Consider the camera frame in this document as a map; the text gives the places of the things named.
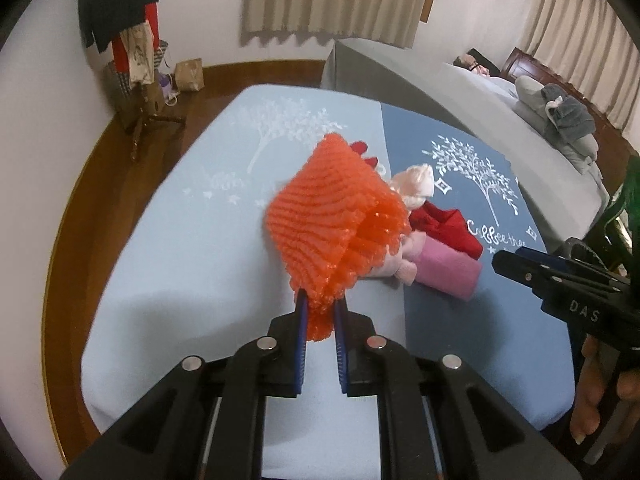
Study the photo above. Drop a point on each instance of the grey bed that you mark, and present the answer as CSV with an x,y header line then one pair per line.
x,y
450,105

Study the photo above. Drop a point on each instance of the small red scrap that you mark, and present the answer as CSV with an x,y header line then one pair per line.
x,y
359,147

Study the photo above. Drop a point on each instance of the orange knitted garment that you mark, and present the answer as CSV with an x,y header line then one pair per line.
x,y
320,200

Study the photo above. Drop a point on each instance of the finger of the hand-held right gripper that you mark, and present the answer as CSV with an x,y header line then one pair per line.
x,y
520,267

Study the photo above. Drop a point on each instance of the pink soft doll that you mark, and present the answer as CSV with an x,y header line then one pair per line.
x,y
467,64

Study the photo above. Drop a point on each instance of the wide beige curtain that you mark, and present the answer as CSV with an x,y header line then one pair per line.
x,y
325,0

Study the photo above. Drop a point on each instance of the person's right hand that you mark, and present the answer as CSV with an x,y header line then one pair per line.
x,y
590,385

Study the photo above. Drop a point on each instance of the red cloth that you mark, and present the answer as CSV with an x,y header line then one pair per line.
x,y
450,232

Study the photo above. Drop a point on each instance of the brown wooden headboard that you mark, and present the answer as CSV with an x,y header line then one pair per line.
x,y
520,62

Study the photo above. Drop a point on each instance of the blue tree-print table cloth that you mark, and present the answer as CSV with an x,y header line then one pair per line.
x,y
175,270

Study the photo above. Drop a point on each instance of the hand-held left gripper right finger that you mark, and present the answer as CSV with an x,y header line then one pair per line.
x,y
341,340

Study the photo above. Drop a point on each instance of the folded light grey duvet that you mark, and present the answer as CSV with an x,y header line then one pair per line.
x,y
530,95

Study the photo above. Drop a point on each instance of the brown paper bag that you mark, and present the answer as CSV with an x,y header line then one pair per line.
x,y
190,76

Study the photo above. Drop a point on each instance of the narrow beige curtain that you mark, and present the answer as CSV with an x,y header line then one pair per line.
x,y
575,35

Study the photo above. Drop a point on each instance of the wooden coat rack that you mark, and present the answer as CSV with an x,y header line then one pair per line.
x,y
145,120

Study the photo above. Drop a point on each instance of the dark grey blanket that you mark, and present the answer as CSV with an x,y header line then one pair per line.
x,y
575,117

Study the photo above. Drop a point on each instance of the black pillow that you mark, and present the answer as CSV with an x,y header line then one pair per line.
x,y
482,57

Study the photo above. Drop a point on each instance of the printed beige tote bag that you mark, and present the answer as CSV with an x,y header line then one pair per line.
x,y
140,55

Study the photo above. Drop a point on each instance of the red garment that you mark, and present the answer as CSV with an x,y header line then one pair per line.
x,y
152,20

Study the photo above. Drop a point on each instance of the purple and white appliance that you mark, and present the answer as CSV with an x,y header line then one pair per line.
x,y
167,85

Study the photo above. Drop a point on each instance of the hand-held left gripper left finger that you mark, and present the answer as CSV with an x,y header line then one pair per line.
x,y
301,320

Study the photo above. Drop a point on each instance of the pink cloth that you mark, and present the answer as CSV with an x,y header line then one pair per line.
x,y
445,267

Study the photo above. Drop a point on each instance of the checked fabric bag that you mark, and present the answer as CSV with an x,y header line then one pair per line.
x,y
112,82

